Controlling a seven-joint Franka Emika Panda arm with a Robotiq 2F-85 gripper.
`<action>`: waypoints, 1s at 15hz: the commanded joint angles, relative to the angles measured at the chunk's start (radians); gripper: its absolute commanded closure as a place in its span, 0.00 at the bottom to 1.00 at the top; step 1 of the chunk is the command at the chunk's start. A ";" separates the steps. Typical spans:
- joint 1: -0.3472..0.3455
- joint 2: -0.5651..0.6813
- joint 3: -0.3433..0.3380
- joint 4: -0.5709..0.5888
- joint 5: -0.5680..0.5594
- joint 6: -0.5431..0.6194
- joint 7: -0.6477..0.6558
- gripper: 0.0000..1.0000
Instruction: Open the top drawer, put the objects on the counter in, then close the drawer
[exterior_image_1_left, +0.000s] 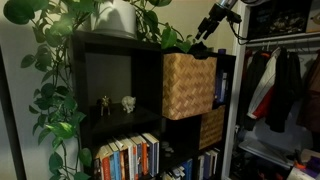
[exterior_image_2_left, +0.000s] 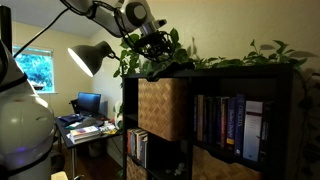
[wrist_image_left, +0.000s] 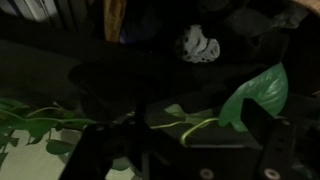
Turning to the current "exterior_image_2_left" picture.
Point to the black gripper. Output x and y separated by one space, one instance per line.
153 43

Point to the woven bamboo basket drawer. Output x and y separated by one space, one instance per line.
133 171
213 166
163 110

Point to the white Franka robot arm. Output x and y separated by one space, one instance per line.
26 133

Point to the green pothos plant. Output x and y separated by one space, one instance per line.
130 63

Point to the grey desk lamp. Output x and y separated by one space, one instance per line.
95 53

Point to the tan spine book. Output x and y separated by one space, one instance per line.
200 116

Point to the dark cube bookshelf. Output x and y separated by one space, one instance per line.
233 71

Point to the black computer monitor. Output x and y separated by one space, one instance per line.
88 103

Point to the small white printed box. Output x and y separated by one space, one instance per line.
106 127

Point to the brown red spine book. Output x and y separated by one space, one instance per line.
224 121

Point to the thin orange spine book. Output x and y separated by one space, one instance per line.
128 141

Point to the blue and white book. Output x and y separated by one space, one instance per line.
145 151

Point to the blue book yellow label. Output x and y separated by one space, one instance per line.
231 123

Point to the dark grey keyboard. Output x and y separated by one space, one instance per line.
87 122

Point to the blue Circuits textbook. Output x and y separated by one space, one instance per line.
239 125

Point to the colourful cover book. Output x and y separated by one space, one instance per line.
85 130

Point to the dark blue cloth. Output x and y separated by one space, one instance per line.
70 118

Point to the grey pebble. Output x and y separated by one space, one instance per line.
168 171
181 165
176 172

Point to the thick white book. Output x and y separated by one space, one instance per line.
85 139

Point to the dark desk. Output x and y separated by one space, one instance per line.
63 133

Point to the black book printed spine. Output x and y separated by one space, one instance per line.
266 133

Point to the light wooden block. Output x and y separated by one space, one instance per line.
59 176

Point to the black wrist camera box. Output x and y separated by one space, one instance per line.
161 23

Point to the window with white frame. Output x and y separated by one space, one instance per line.
36 71

